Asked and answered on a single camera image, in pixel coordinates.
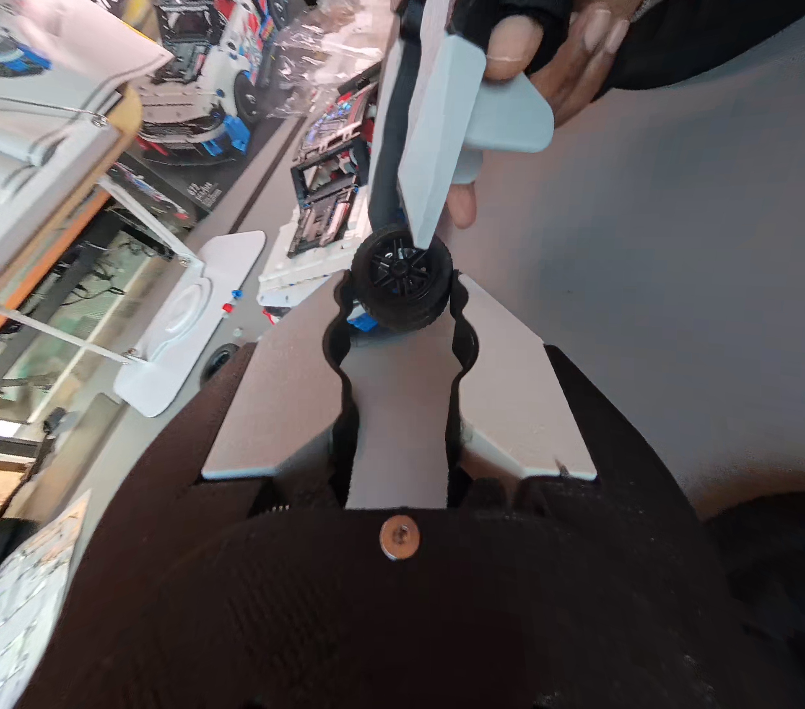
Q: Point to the black toy set box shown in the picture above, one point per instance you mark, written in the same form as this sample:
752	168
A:
207	48

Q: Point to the clear plastic bag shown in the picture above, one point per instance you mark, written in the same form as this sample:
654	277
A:
327	29

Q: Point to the black rubber toy tyre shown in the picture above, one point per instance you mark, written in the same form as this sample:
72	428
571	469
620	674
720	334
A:
217	360
434	306

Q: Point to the black toy wheel rim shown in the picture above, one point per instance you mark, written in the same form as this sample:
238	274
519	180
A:
390	268

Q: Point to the instruction booklet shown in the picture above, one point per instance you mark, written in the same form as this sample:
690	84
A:
63	42

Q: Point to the toy brick race car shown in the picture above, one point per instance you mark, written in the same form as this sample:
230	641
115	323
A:
302	275

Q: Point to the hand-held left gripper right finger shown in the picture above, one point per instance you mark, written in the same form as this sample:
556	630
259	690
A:
522	407

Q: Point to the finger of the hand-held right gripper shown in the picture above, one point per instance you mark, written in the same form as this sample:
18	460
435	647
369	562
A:
395	73
434	124

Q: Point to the sticker sheet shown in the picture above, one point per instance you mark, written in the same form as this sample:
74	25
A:
31	596

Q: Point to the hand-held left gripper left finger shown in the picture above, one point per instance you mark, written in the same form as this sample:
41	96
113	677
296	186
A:
277	407

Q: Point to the white book stand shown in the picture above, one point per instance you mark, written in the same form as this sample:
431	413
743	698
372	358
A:
220	262

